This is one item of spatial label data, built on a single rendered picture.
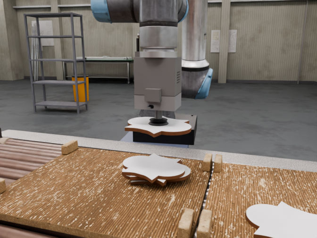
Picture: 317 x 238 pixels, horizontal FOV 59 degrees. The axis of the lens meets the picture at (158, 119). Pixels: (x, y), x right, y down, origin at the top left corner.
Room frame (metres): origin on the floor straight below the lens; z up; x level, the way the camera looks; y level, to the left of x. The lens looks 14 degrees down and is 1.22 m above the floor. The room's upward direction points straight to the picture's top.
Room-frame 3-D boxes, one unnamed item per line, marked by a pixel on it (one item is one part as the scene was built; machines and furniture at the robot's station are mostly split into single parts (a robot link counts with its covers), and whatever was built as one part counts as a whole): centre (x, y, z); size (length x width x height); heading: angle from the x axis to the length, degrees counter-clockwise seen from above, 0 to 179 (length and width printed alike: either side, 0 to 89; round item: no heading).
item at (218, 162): (0.65, -0.15, 0.95); 0.06 x 0.02 x 0.03; 164
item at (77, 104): (5.71, 2.01, 0.94); 0.99 x 0.41 x 1.88; 78
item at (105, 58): (10.99, 2.25, 0.50); 2.76 x 1.03 x 1.00; 80
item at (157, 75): (0.57, 0.01, 1.16); 0.10 x 0.09 x 0.16; 164
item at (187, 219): (0.39, -0.04, 0.95); 0.06 x 0.02 x 0.03; 163
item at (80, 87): (6.88, 1.90, 0.31); 0.41 x 0.39 x 0.62; 80
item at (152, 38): (0.58, 0.00, 1.24); 0.08 x 0.08 x 0.05
